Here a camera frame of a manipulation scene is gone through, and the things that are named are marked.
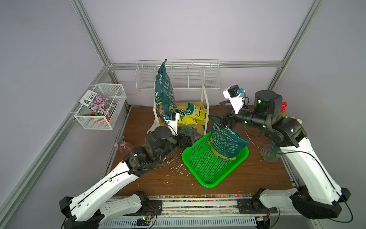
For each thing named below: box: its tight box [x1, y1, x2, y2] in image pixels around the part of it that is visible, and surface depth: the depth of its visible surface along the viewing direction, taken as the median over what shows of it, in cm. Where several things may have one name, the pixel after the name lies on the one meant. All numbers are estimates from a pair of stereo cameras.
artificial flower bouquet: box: [281, 101, 303, 125], surface depth 68 cm
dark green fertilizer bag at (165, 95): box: [155, 58, 177, 116], surface depth 69 cm
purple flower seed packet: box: [79, 89, 117, 118], surface depth 74 cm
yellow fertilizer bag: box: [178, 101, 210, 125], surface depth 84 cm
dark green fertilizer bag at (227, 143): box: [209, 121, 251, 161], surface depth 77 cm
